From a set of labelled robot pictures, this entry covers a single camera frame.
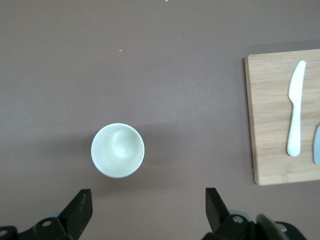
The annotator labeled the grey plastic knife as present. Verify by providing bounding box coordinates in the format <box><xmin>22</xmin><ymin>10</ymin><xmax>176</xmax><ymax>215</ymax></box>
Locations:
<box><xmin>312</xmin><ymin>124</ymin><xmax>320</xmax><ymax>165</ymax></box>

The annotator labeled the white plastic knife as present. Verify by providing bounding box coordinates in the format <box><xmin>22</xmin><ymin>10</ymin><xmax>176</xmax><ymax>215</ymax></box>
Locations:
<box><xmin>286</xmin><ymin>60</ymin><xmax>307</xmax><ymax>157</ymax></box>

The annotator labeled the wooden cutting board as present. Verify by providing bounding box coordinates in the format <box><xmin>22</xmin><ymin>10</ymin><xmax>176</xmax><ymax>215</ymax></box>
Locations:
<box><xmin>244</xmin><ymin>48</ymin><xmax>320</xmax><ymax>186</ymax></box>

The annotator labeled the white IKEA cup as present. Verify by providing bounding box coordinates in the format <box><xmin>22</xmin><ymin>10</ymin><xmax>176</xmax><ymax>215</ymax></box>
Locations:
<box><xmin>90</xmin><ymin>122</ymin><xmax>146</xmax><ymax>179</ymax></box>

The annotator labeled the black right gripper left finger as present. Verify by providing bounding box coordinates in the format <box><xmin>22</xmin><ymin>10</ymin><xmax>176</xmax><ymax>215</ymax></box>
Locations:
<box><xmin>0</xmin><ymin>188</ymin><xmax>94</xmax><ymax>240</ymax></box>

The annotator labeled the brown table mat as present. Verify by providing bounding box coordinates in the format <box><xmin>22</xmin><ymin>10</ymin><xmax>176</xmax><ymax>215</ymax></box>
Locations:
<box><xmin>0</xmin><ymin>0</ymin><xmax>320</xmax><ymax>240</ymax></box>

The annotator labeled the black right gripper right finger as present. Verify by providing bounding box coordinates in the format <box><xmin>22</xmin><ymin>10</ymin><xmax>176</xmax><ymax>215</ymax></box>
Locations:
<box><xmin>202</xmin><ymin>187</ymin><xmax>306</xmax><ymax>240</ymax></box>

